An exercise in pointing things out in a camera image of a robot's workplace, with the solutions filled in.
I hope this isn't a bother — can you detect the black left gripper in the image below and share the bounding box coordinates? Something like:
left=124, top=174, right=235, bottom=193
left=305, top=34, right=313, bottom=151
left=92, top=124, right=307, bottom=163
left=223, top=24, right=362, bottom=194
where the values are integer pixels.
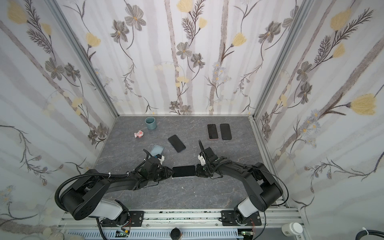
left=147, top=166, right=176, bottom=182

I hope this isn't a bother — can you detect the clear teal phone case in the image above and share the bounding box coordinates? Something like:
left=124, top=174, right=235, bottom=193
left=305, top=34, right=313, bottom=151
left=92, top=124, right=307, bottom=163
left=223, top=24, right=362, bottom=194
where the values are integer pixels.
left=150, top=145, right=164, bottom=157

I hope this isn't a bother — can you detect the pink phone case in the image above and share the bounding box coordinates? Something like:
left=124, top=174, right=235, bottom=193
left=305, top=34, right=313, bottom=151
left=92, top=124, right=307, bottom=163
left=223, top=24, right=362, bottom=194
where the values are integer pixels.
left=206, top=123, right=220, bottom=141

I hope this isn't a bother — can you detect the purple-edged smartphone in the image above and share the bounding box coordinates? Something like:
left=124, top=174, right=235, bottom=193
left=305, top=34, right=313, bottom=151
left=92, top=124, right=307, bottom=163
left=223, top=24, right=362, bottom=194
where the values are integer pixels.
left=207, top=124, right=219, bottom=140

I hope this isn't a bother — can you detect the black phone case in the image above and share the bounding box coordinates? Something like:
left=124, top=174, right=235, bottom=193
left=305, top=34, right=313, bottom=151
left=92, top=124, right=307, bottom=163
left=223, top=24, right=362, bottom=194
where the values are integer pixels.
left=219, top=123, right=233, bottom=141

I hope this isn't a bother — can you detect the blue-edged smartphone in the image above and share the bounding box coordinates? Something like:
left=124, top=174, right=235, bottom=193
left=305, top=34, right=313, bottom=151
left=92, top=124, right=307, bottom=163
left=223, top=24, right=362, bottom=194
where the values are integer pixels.
left=168, top=135, right=186, bottom=153

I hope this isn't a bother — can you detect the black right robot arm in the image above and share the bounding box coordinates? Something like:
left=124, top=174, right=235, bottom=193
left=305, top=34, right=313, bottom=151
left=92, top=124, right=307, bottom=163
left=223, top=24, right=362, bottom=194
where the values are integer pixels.
left=196, top=147, right=284, bottom=225

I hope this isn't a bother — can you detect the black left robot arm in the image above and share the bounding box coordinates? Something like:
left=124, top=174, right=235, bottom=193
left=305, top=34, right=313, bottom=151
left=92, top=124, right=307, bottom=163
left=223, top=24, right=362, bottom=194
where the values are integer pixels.
left=55, top=151, right=174, bottom=224

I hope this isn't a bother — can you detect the pink pig figurine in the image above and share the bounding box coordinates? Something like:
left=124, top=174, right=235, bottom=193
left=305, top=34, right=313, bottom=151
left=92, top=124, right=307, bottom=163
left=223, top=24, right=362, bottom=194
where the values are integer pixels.
left=134, top=131, right=144, bottom=139

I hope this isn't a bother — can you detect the teal ceramic cup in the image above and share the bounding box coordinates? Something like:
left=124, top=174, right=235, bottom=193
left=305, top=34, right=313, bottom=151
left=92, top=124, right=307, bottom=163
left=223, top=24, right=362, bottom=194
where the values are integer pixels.
left=145, top=117, right=157, bottom=130

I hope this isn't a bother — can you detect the white cylinder device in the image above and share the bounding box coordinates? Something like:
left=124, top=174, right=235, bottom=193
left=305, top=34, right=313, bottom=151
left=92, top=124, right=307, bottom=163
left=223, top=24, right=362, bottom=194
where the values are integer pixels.
left=281, top=222, right=304, bottom=237

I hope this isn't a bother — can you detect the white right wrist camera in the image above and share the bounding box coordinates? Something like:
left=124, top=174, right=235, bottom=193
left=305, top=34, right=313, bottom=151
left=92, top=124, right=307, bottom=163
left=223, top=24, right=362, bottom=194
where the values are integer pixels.
left=198, top=153, right=206, bottom=166

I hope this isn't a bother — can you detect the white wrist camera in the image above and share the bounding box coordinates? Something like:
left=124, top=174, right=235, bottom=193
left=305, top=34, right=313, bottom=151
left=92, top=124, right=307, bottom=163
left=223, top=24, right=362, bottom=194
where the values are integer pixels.
left=156, top=154, right=165, bottom=165
left=198, top=153, right=206, bottom=166

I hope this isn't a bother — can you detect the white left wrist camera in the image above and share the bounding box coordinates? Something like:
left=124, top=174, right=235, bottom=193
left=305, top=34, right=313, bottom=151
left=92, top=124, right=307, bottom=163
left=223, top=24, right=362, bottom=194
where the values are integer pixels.
left=156, top=154, right=165, bottom=165

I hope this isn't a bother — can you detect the black knob on rail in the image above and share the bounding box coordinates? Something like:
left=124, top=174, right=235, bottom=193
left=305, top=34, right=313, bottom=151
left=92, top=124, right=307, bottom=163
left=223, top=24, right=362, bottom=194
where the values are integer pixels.
left=170, top=228, right=182, bottom=240

